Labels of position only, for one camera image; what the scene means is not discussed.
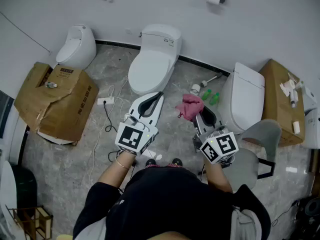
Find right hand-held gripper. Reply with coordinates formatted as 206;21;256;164
192;106;239;165

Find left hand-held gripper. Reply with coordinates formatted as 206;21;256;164
114;91;166;157

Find pink cloth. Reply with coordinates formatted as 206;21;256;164
174;93;205;122

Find white toilet with tank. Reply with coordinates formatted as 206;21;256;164
127;23;183;97

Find person's right forearm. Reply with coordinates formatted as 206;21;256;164
202;157;234;194

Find person's left forearm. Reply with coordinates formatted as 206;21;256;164
97;150;136;193

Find white square-backed toilet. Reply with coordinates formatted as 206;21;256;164
216;62;266;135

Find white egg-shaped toilet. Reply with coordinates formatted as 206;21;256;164
55;24;97;71

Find white power strip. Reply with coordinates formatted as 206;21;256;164
96;96;116;106

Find person's red checked trousers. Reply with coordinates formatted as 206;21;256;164
144;163;185;170

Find tall cardboard box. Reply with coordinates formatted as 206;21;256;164
258;58;307;148

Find crumpled cardboard box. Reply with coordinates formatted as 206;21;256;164
13;61;100;146

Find crumpled white tissue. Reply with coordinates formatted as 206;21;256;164
279;78;297;96

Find person's black and white shirt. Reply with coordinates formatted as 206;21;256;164
72;166;272;240

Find white foam sheet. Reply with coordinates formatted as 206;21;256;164
37;130;81;147

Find white appliance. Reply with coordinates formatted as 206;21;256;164
301;83;320;150

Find dark green bin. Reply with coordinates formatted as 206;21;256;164
11;164;39;210

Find wooden rack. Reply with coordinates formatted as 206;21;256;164
6;205;54;240

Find white oval lid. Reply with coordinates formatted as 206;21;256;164
0;160;19;235

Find white power cable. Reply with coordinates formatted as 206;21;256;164
107;76;130;103

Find black power cable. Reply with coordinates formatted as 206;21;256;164
102;103;116;133

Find gold bracelet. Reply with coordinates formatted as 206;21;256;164
114;156;132;170

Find grey chair with black frame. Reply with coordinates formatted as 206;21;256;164
223;118;283;188

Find long white cable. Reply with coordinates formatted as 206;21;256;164
87;103;104;185

